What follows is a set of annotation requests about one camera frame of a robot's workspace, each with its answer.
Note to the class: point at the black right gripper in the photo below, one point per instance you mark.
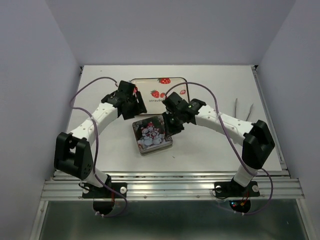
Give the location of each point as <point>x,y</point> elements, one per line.
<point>170,130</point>

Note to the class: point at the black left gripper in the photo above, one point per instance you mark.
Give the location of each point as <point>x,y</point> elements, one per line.
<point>140,107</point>

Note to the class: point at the gold tin lid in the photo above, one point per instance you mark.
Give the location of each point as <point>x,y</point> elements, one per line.
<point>150,135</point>

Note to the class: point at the black gold cookie tin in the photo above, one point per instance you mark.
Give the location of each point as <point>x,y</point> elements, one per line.
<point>155,152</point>

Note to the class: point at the steel tongs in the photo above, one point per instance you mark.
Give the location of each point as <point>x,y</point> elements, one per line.
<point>242,111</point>

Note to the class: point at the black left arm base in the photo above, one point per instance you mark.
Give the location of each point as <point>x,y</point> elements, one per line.
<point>92,192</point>

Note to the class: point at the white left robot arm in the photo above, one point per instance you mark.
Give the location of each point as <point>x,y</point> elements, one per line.
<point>73,154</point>

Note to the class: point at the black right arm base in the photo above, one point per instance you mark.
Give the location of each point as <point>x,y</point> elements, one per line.
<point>231,189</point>

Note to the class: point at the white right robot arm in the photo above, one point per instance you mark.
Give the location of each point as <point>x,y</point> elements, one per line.
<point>254,137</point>

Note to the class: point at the strawberry print tray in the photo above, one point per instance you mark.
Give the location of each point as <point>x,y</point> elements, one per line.
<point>153,91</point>

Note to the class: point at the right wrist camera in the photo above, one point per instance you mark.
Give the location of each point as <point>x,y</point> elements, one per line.
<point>174,102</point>

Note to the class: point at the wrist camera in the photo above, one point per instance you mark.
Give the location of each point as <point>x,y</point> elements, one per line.
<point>174,102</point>
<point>126,87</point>

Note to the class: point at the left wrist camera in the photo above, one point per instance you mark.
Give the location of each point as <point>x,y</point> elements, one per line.
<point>126,87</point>

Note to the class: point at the aluminium table edge rail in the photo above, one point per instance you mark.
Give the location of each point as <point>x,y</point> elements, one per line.
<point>284,167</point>

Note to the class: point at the aluminium front frame rail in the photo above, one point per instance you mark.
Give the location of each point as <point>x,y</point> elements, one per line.
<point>161,186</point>

